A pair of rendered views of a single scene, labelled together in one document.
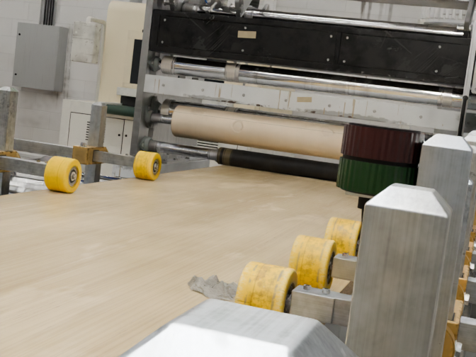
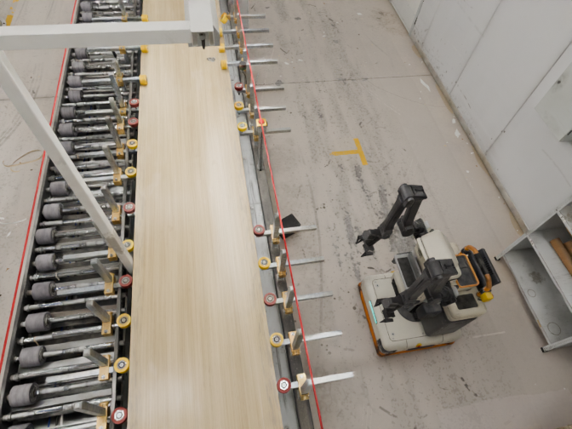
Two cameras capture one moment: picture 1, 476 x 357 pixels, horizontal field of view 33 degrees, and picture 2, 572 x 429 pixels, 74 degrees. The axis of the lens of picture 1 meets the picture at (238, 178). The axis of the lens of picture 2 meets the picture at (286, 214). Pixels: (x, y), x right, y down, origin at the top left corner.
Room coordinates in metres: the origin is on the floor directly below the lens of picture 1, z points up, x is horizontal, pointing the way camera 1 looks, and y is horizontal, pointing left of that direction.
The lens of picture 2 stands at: (-1.94, 0.95, 3.16)
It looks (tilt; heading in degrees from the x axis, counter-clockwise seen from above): 57 degrees down; 326
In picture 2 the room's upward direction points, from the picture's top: 8 degrees clockwise
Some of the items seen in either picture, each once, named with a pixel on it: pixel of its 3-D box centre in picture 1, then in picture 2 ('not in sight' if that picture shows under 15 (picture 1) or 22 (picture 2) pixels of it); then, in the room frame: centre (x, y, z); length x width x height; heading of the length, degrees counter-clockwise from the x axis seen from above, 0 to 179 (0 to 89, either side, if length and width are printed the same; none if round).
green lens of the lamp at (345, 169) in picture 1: (377, 176); not in sight; (0.61, -0.10, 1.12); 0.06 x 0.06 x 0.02
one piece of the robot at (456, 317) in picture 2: not in sight; (438, 288); (-1.62, -0.70, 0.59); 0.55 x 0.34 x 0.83; 163
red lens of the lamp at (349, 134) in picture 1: (382, 143); not in sight; (0.61, -0.10, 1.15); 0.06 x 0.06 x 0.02
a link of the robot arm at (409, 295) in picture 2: not in sight; (420, 285); (-1.66, -0.10, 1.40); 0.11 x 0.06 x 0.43; 163
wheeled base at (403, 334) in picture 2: not in sight; (407, 309); (-1.60, -0.61, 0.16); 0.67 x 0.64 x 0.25; 73
